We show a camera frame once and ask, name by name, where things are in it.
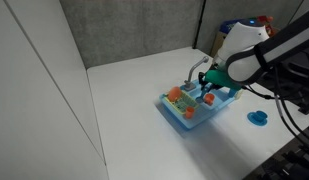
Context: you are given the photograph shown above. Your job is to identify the blue cup with saucer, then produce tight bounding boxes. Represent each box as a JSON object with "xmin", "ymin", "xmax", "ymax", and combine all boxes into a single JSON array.
[{"xmin": 253, "ymin": 112, "xmax": 267, "ymax": 122}]

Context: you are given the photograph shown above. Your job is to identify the light blue toy sink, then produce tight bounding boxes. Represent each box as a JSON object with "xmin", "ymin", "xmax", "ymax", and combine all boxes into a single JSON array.
[{"xmin": 158, "ymin": 77, "xmax": 239, "ymax": 131}]

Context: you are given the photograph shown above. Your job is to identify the black equipment frame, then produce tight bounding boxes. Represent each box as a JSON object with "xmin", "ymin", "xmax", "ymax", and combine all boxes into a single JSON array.
[{"xmin": 243, "ymin": 128, "xmax": 309, "ymax": 180}]

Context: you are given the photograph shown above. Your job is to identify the toy storage shelf with bins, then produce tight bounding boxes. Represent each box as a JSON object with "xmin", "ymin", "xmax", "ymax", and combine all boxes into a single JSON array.
[{"xmin": 210, "ymin": 14, "xmax": 279, "ymax": 58}]

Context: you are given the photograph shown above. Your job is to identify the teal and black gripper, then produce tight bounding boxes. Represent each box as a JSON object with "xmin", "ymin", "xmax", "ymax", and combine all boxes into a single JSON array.
[{"xmin": 197, "ymin": 68, "xmax": 244, "ymax": 98}]

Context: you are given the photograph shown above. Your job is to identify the yellow dish rack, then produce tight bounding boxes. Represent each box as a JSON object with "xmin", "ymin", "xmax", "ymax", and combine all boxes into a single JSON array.
[{"xmin": 161, "ymin": 89, "xmax": 200, "ymax": 118}]

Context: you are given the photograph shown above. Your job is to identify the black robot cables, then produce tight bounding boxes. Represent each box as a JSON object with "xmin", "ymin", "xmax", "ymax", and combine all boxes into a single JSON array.
[{"xmin": 243, "ymin": 59, "xmax": 309, "ymax": 143}]

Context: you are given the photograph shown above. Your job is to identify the grey toy faucet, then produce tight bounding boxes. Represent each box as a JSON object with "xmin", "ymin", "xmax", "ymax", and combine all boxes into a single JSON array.
[{"xmin": 183, "ymin": 55, "xmax": 210, "ymax": 92}]

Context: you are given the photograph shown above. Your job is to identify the orange cup with handle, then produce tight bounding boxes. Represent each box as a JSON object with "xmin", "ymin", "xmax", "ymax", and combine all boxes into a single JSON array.
[{"xmin": 203, "ymin": 93, "xmax": 216, "ymax": 106}]

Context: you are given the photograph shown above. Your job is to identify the black vertical pole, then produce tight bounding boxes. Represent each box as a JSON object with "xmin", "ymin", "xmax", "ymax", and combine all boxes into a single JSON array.
[{"xmin": 192, "ymin": 0, "xmax": 207, "ymax": 50}]

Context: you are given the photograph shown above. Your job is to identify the small blue tumbler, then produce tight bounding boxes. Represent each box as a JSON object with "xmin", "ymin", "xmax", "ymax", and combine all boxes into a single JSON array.
[{"xmin": 227, "ymin": 88, "xmax": 238, "ymax": 99}]

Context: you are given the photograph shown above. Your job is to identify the orange toy plate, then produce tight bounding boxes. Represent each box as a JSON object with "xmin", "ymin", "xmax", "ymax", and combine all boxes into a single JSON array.
[{"xmin": 167, "ymin": 86, "xmax": 183, "ymax": 103}]

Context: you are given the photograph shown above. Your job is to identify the blue dish brush white bristles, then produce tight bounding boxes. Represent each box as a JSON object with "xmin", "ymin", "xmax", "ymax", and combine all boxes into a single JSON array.
[{"xmin": 195, "ymin": 90, "xmax": 206, "ymax": 103}]

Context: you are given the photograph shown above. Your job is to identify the orange cup without handle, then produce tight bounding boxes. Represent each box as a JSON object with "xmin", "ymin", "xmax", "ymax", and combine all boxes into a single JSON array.
[{"xmin": 183, "ymin": 106, "xmax": 196, "ymax": 120}]

